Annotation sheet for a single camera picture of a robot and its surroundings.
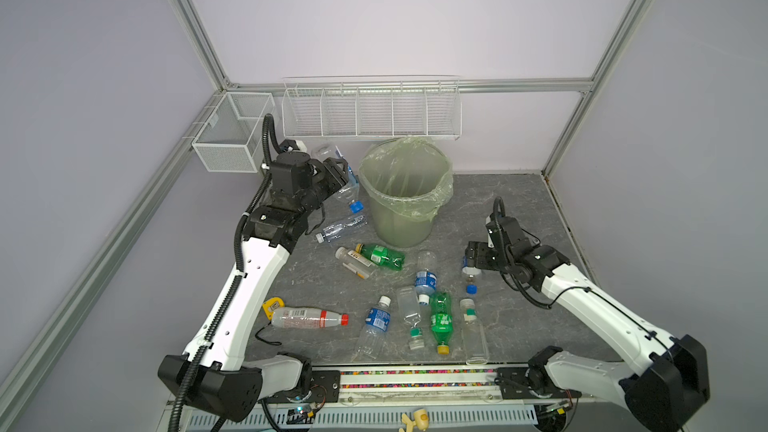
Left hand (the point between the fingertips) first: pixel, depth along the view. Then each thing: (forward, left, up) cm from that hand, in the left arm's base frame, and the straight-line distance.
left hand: (342, 170), depth 69 cm
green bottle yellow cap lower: (-24, -23, -32) cm, 46 cm away
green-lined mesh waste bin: (+20, -17, -26) cm, 37 cm away
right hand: (-12, -35, -23) cm, 44 cm away
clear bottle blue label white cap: (-27, -4, -39) cm, 48 cm away
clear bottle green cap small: (-19, -15, -35) cm, 42 cm away
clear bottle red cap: (-23, +13, -33) cm, 42 cm away
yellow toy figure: (-47, -15, -34) cm, 60 cm away
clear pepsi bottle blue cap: (-4, -1, -5) cm, 7 cm away
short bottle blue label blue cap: (-16, -34, -35) cm, 52 cm away
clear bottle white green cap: (-30, -31, -35) cm, 56 cm away
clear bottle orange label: (-6, +1, -34) cm, 34 cm away
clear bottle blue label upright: (-14, -20, -32) cm, 41 cm away
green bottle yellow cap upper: (-5, -8, -32) cm, 33 cm away
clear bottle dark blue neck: (+7, +8, -36) cm, 37 cm away
